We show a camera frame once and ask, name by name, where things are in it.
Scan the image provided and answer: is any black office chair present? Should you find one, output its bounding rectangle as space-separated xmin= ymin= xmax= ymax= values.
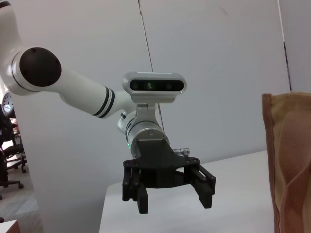
xmin=0 ymin=106 xmax=27 ymax=173
xmin=0 ymin=173 xmax=24 ymax=190

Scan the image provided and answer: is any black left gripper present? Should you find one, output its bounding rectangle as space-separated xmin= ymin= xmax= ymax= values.
xmin=122 ymin=137 xmax=217 ymax=214

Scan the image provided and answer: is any thin left camera cable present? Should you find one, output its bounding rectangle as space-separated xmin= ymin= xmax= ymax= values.
xmin=156 ymin=103 xmax=167 ymax=133

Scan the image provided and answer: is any brown wooden box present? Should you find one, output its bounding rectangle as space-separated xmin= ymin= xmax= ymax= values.
xmin=0 ymin=219 xmax=20 ymax=233

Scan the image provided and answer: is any khaki canvas food bag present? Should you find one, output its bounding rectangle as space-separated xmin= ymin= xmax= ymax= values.
xmin=261 ymin=91 xmax=311 ymax=233

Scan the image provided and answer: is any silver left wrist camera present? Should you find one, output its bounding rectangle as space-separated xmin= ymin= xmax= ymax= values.
xmin=122 ymin=71 xmax=187 ymax=127

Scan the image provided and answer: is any white round slotted object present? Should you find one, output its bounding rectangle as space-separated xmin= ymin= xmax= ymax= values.
xmin=1 ymin=91 xmax=15 ymax=115

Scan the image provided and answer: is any left gripper connector cable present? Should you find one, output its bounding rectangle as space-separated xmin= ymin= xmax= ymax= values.
xmin=173 ymin=147 xmax=191 ymax=156

